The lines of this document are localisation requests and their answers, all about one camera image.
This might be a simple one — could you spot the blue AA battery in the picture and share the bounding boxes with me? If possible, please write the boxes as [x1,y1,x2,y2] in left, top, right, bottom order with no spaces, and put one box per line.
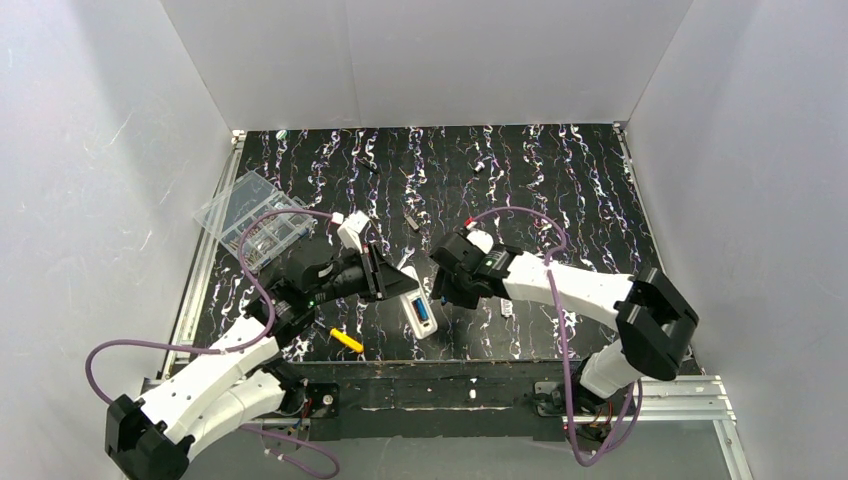
[412,298,430,328]

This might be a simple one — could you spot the white remote control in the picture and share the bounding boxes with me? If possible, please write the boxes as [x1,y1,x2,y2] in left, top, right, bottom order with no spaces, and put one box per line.
[400,265,438,340]

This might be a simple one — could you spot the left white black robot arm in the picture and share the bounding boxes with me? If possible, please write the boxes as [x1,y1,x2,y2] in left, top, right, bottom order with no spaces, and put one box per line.
[105,241,421,479]

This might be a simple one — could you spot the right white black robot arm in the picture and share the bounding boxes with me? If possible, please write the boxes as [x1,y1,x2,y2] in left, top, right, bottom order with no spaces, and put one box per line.
[429,229,699,400]

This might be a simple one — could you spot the clear plastic screw organizer box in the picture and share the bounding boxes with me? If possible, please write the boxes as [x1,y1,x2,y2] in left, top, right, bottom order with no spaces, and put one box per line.
[194,171,317,273]

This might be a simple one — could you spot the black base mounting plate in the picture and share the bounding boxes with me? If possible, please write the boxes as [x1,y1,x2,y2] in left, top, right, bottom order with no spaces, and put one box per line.
[293,360,566,442]

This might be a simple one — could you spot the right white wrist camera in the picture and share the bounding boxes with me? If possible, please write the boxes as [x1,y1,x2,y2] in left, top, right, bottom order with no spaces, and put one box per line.
[464,221,494,254]

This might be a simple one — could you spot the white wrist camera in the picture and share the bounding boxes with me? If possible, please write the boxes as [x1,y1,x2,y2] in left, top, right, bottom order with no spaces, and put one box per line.
[331,210,370,253]
[464,221,494,254]

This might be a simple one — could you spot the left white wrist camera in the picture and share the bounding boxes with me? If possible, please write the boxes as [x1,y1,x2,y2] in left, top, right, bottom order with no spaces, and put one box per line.
[331,210,370,253]

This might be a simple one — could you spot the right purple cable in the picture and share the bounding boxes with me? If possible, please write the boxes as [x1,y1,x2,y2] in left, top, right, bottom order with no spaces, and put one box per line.
[466,206,644,468]

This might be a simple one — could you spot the purple cable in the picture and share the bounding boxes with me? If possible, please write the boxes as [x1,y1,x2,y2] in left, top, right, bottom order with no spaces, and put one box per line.
[466,206,644,468]
[84,208,342,480]

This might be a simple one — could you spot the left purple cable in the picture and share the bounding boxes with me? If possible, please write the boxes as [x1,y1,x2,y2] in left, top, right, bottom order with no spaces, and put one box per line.
[84,208,342,480]

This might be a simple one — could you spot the aluminium frame rail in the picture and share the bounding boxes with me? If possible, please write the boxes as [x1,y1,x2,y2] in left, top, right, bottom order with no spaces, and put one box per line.
[122,129,753,480]

